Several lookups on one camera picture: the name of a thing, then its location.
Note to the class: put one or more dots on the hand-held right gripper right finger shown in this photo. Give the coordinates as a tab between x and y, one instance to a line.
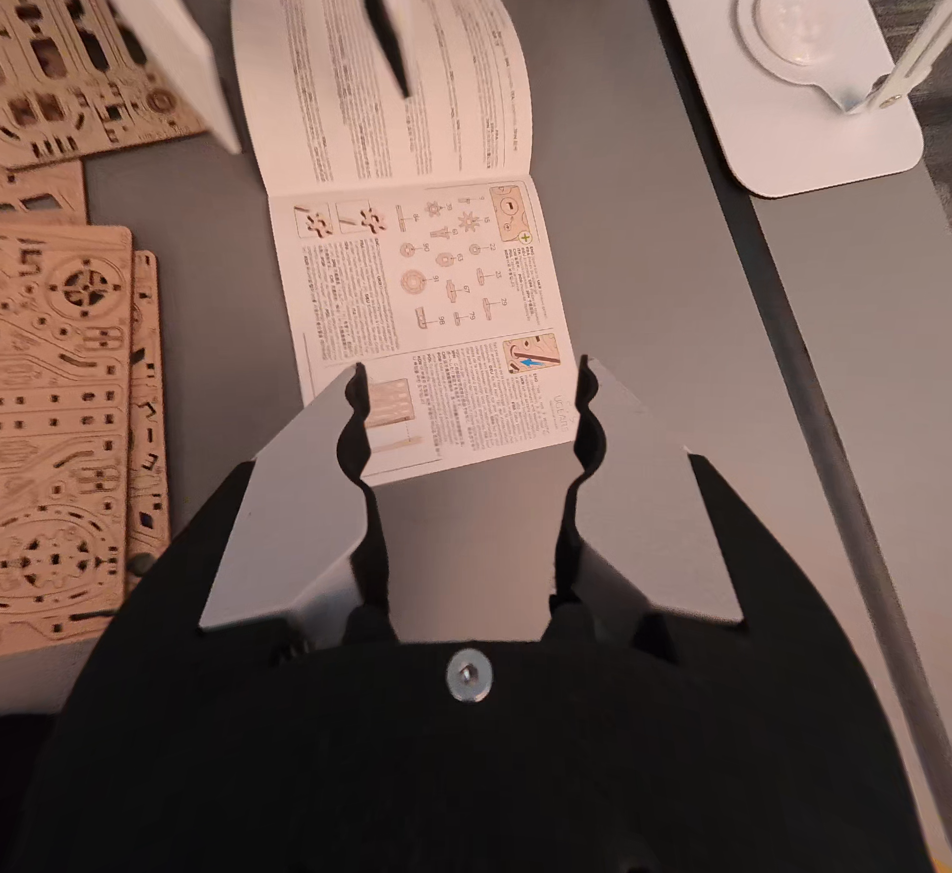
639	516

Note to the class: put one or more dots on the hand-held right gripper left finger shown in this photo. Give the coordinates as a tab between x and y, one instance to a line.
297	516

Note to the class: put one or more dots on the narrow slotted wooden parts sheet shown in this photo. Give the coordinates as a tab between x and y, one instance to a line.
104	81

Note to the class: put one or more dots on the instruction booklet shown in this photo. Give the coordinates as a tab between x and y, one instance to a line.
372	107

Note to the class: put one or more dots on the gear-oval wooden parts sheet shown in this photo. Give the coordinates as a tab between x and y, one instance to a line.
67	337

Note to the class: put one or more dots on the white desktop stand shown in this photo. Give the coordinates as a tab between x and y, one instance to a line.
818	129

